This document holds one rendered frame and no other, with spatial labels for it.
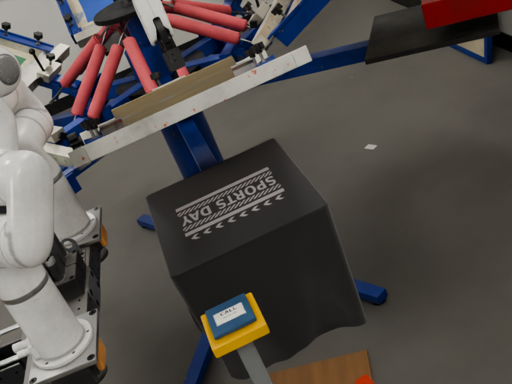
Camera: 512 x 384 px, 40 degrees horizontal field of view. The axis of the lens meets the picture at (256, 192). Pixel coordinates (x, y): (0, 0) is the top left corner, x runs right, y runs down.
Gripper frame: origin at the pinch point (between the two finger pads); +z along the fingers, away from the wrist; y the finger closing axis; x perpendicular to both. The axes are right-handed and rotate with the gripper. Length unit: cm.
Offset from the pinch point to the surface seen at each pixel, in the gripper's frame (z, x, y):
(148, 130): 10.8, -11.1, -12.0
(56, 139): 8, -47, -122
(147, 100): 7, -9, -72
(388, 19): 19, 87, -123
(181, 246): 45, -17, -39
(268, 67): 9.1, 19.2, -12.3
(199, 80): 8, 7, -72
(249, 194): 42, 6, -48
